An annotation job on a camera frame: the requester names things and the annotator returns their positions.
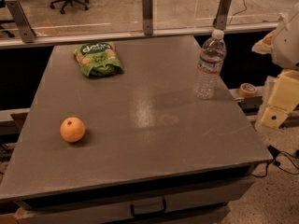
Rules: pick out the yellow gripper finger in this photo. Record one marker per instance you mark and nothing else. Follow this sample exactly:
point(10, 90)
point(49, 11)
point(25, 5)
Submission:
point(264, 46)
point(283, 99)

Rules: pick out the clear plastic water bottle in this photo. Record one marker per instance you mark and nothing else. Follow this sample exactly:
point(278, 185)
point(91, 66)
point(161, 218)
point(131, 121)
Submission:
point(209, 65)

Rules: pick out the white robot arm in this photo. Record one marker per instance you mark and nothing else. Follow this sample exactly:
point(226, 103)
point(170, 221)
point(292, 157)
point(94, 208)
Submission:
point(283, 46)

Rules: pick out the orange tape roll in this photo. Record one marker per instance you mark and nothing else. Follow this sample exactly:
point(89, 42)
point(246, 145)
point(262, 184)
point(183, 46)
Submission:
point(247, 90)

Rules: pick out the grey table drawer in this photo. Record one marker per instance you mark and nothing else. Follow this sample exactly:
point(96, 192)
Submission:
point(206, 204)

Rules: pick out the green snack bag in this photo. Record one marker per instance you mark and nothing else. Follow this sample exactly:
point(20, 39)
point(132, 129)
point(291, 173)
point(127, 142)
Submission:
point(98, 59)

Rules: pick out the orange fruit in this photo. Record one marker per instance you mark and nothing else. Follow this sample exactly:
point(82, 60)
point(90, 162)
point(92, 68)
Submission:
point(72, 129)

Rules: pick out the right metal bracket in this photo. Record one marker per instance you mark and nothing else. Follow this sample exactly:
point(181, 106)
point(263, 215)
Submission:
point(221, 15)

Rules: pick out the metal bracket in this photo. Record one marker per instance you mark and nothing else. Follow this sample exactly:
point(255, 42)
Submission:
point(147, 14)
point(26, 32)
point(221, 15)

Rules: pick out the middle metal bracket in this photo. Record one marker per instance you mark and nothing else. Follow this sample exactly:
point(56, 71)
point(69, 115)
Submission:
point(147, 14)

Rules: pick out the black drawer handle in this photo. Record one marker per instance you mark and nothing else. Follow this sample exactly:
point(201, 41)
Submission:
point(148, 208)

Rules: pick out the left metal bracket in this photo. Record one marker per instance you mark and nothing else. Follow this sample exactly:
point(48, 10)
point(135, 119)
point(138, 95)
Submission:
point(26, 32)

